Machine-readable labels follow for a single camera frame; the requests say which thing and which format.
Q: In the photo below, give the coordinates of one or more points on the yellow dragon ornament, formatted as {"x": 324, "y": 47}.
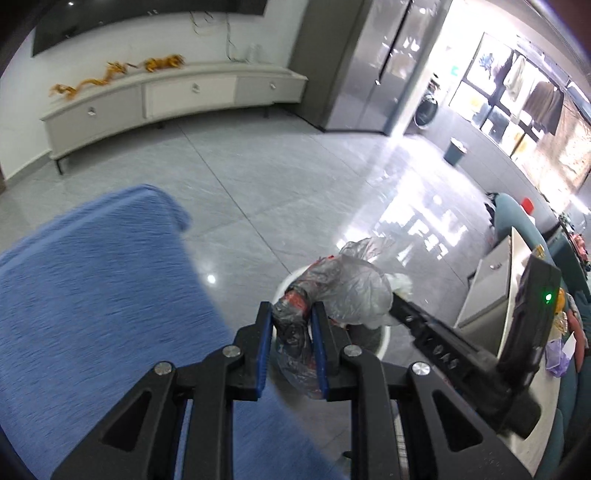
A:
{"x": 76, "y": 87}
{"x": 117, "y": 70}

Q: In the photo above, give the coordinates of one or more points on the white television cabinet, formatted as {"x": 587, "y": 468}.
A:
{"x": 184, "y": 97}

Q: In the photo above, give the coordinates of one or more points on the grey steel refrigerator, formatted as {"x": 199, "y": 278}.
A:
{"x": 360, "y": 69}

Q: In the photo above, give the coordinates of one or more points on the brown patterned curtain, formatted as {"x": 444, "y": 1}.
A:
{"x": 572, "y": 147}

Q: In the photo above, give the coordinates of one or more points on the small white device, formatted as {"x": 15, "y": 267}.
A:
{"x": 254, "y": 53}

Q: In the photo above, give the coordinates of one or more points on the grey blue bin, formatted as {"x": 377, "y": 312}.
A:
{"x": 456, "y": 152}

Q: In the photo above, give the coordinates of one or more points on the hanging blue garment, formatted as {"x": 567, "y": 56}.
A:
{"x": 487, "y": 61}

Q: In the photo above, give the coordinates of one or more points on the yellow tiger ornament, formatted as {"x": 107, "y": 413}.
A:
{"x": 161, "y": 62}

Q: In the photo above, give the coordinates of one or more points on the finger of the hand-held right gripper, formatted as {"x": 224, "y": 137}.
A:
{"x": 406, "y": 311}

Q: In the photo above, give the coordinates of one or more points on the white round bin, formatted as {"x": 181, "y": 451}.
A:
{"x": 367, "y": 339}

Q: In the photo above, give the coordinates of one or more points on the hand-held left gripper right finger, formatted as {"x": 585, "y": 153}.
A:
{"x": 318, "y": 350}

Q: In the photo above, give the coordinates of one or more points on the pale purple plastic bag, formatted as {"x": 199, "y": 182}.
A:
{"x": 558, "y": 360}

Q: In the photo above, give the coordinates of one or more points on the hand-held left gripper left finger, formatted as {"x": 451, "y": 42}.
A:
{"x": 264, "y": 350}

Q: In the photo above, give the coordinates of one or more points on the hanging dark brown jacket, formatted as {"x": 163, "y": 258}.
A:
{"x": 545, "y": 106}

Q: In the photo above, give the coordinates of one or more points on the grey translucent bag with red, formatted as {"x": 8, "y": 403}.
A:
{"x": 355, "y": 286}

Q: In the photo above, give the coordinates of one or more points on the teal sofa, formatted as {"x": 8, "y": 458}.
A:
{"x": 512, "y": 212}

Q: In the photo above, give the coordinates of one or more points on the blue fluffy blanket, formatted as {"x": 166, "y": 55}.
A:
{"x": 92, "y": 300}

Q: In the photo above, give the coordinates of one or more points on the black wall television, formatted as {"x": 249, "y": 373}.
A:
{"x": 138, "y": 18}

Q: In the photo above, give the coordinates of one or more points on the washing machine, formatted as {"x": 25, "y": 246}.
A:
{"x": 427, "y": 110}

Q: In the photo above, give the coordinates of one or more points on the hanging white garment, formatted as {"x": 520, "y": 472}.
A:
{"x": 515, "y": 78}

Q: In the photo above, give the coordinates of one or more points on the orange round object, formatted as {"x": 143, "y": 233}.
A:
{"x": 559, "y": 300}

